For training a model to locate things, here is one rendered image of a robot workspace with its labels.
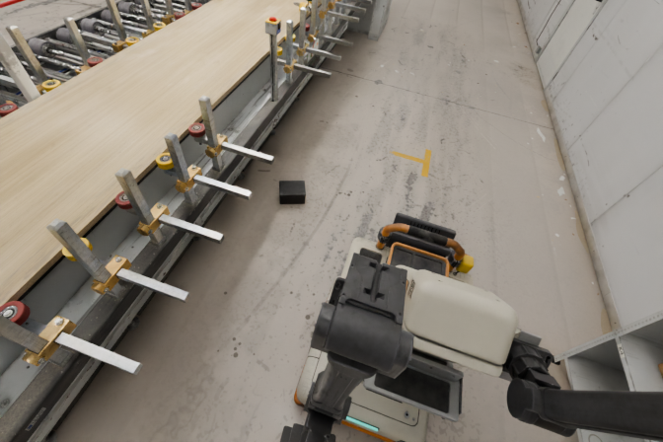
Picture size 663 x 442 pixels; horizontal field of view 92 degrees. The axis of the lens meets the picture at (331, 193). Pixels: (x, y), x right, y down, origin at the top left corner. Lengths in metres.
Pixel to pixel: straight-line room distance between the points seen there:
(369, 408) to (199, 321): 1.06
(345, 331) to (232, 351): 1.72
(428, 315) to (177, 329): 1.69
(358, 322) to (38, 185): 1.54
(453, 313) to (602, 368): 1.92
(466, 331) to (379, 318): 0.38
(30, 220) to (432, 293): 1.43
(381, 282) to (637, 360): 1.88
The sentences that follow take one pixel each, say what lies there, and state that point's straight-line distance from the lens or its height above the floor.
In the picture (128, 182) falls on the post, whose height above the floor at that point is 1.10.
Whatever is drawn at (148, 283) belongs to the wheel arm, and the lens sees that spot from 1.38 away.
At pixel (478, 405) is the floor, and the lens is 2.26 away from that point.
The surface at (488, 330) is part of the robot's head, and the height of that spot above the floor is 1.36.
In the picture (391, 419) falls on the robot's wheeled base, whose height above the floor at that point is 0.28.
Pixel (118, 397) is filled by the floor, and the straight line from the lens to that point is 2.17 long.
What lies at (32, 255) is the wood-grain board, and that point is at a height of 0.90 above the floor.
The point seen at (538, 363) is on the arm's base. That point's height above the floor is 1.25.
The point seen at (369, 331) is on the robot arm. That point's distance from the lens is 0.38.
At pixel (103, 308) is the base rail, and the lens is 1.54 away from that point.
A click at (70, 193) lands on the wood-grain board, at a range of 1.65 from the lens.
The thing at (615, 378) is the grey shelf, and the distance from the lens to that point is 2.63.
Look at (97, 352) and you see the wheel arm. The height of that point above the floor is 0.84.
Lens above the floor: 1.98
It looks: 48 degrees down
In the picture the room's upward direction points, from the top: 10 degrees clockwise
